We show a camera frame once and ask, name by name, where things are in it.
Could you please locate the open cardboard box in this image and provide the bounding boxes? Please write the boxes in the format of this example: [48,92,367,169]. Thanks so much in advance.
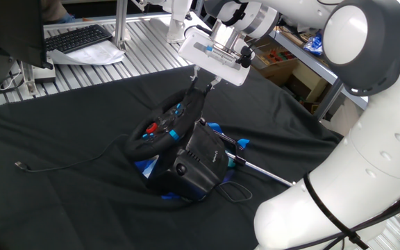
[251,36,300,88]

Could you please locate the beige cardboard box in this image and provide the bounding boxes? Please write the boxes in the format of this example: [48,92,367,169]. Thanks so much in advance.
[286,60,329,103]

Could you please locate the blue plastic bag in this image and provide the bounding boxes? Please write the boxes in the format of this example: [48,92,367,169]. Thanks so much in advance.
[303,33,324,56]

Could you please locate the black racing steering wheel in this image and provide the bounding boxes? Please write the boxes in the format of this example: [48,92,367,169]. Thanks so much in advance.
[123,86,207,163]

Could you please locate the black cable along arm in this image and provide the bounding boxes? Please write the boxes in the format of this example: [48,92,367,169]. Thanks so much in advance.
[217,0,400,250]

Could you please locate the white stand with base plate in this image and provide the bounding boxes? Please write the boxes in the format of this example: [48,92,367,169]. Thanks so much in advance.
[149,0,208,44]

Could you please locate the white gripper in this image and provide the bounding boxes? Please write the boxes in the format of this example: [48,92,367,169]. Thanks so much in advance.
[178,27,253,97]

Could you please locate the black clamp with metal screw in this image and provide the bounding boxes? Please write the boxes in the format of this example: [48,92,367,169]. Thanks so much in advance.
[208,128,294,188]

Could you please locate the thin black USB cable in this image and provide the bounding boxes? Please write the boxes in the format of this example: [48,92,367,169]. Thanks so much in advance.
[14,133,130,174]

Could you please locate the black cloth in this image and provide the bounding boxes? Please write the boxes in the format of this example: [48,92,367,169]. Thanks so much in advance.
[0,65,343,250]

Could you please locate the person in brown clothing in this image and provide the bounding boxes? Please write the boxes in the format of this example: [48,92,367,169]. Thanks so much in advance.
[40,0,93,24]

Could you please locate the upright aluminium profile post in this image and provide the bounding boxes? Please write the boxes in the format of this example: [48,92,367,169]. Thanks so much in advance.
[114,0,130,52]

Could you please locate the white paper sheets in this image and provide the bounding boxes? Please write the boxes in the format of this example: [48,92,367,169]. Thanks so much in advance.
[49,40,127,67]

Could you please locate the thin black looped cable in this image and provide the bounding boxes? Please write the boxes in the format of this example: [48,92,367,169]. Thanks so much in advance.
[215,180,253,204]

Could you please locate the black wheel base housing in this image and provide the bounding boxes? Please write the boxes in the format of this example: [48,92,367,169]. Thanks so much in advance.
[146,116,231,202]

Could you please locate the black racing wheel controller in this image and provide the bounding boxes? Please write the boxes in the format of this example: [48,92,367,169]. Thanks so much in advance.
[133,121,238,201]

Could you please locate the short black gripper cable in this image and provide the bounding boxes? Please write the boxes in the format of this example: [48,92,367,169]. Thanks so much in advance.
[184,24,212,38]

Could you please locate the grey metal shelf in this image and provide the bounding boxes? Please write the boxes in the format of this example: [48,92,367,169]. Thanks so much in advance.
[269,29,369,121]

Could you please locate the black monitor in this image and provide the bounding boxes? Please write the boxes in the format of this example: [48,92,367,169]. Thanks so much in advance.
[0,0,54,92]

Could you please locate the black keyboard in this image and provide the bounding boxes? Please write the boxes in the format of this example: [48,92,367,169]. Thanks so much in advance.
[44,23,114,55]

